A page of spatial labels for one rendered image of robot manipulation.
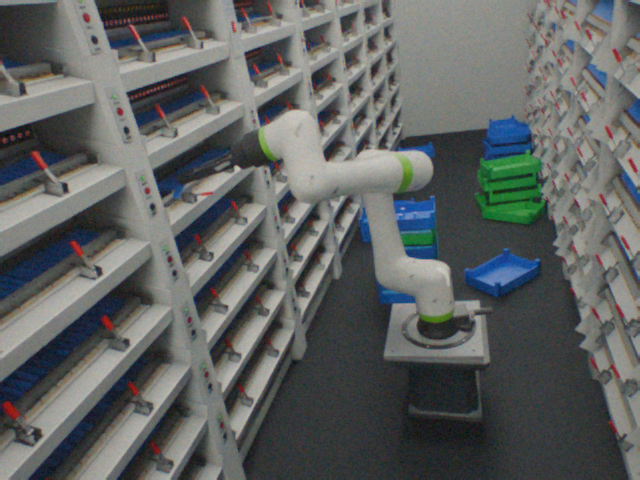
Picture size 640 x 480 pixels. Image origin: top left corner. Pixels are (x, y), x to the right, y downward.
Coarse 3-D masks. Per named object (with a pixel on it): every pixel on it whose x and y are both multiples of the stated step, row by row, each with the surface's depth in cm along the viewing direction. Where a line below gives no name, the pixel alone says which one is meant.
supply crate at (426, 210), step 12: (396, 204) 255; (408, 204) 254; (420, 204) 252; (432, 204) 249; (396, 216) 253; (408, 216) 251; (420, 216) 249; (432, 216) 233; (408, 228) 238; (420, 228) 237; (432, 228) 236
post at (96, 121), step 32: (64, 0) 109; (0, 32) 115; (32, 32) 113; (64, 32) 111; (96, 64) 116; (96, 96) 116; (64, 128) 122; (96, 128) 120; (128, 160) 124; (128, 192) 125; (160, 224) 135; (160, 256) 134; (192, 352) 147; (192, 384) 150; (224, 416) 164; (224, 448) 164
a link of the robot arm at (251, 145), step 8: (248, 128) 133; (248, 136) 132; (256, 136) 130; (248, 144) 131; (256, 144) 130; (248, 152) 131; (256, 152) 131; (248, 160) 133; (256, 160) 132; (264, 160) 132
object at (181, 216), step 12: (216, 144) 192; (228, 144) 191; (180, 156) 176; (156, 168) 163; (240, 168) 179; (252, 168) 189; (216, 180) 168; (228, 180) 170; (240, 180) 180; (216, 192) 163; (180, 204) 150; (192, 204) 151; (204, 204) 156; (168, 216) 137; (180, 216) 144; (192, 216) 150; (180, 228) 145
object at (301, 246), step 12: (312, 216) 272; (324, 216) 273; (300, 228) 260; (312, 228) 257; (324, 228) 267; (300, 240) 253; (312, 240) 254; (288, 252) 237; (300, 252) 243; (312, 252) 250; (300, 264) 233
